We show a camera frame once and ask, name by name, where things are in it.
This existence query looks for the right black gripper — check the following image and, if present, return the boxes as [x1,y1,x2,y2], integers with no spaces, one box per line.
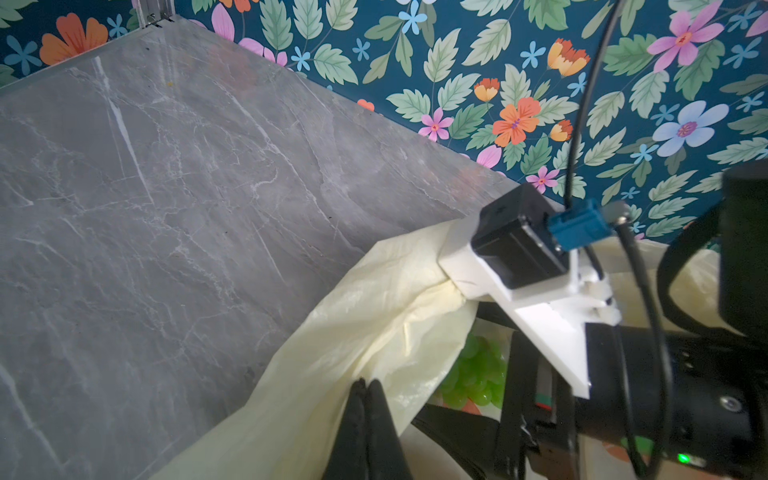
[412,302,579,479]

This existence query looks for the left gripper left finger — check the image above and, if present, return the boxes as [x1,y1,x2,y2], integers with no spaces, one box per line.
[323,379,367,480]

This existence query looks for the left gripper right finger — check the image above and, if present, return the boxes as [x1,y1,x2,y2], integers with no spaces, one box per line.
[364,380,413,480]

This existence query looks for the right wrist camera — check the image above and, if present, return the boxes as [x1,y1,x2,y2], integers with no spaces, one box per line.
[438,184,621,399]

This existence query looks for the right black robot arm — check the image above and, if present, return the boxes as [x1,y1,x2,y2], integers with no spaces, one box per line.
[414,160,767,479]

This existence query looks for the green fake grapes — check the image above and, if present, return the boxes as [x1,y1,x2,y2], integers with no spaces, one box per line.
[438,334,507,413]

